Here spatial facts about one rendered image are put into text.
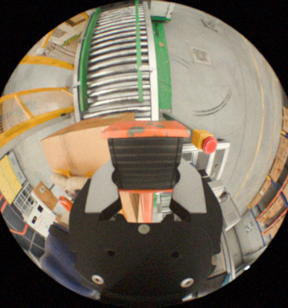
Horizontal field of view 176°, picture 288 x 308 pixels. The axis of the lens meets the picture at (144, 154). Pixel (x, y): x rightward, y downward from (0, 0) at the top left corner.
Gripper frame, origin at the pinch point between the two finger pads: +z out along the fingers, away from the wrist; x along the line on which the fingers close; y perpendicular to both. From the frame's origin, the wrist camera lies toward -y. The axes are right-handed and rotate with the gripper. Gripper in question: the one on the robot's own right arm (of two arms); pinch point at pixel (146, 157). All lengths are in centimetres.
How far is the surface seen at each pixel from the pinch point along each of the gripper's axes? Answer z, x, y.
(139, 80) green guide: 58, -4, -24
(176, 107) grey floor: 122, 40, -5
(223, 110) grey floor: 122, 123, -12
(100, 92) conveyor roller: 67, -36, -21
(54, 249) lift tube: -17.7, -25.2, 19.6
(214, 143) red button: 17.7, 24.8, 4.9
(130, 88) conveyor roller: 67, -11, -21
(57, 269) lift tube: -24.4, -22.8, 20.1
